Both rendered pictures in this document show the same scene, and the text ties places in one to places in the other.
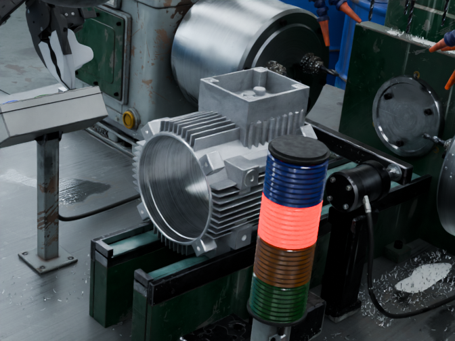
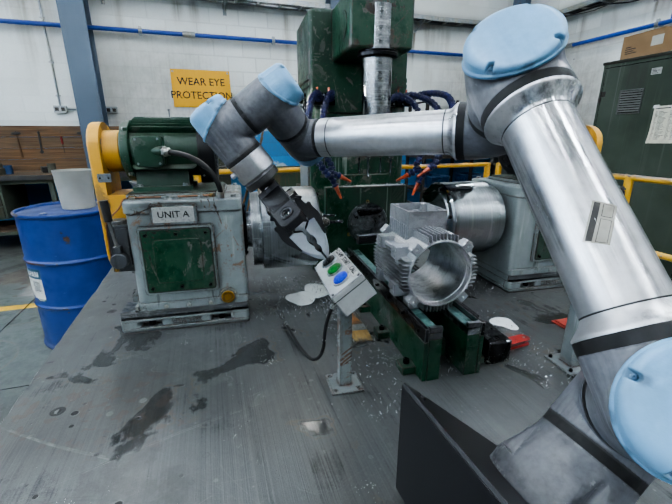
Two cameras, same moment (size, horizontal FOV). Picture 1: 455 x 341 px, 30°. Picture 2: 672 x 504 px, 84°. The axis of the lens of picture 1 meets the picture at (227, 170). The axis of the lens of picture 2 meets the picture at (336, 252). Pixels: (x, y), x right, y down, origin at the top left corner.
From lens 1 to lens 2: 122 cm
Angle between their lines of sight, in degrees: 55
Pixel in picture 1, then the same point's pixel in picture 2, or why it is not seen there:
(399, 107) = (363, 220)
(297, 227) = not seen: hidden behind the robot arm
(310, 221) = not seen: hidden behind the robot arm
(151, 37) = (238, 231)
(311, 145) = not seen: hidden behind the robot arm
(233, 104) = (436, 216)
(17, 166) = (193, 369)
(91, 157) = (215, 335)
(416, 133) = (374, 228)
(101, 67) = (187, 272)
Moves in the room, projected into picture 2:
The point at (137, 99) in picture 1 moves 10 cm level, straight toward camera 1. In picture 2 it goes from (230, 279) to (260, 285)
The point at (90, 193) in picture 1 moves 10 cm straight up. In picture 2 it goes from (266, 347) to (264, 312)
